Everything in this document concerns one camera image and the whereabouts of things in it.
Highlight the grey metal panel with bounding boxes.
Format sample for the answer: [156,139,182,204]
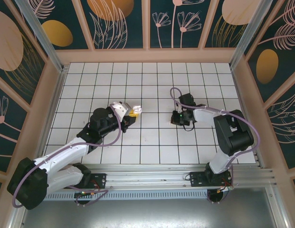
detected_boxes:
[23,187,275,228]

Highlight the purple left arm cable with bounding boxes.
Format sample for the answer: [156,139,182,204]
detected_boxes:
[11,104,123,209]

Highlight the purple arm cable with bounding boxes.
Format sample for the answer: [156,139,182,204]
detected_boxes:
[11,104,123,209]
[170,87,261,188]

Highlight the aluminium side rail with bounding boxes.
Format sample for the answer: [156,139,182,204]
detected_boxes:
[8,65,68,228]
[229,64,289,228]

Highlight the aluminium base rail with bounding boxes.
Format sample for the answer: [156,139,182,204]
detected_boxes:
[18,162,276,190]

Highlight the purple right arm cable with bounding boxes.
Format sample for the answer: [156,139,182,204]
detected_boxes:
[170,87,261,188]

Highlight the grey perforated cable tray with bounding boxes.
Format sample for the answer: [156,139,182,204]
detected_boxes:
[26,190,209,201]

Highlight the aluminium frame post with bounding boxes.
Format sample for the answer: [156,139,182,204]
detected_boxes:
[14,0,68,73]
[228,0,274,69]

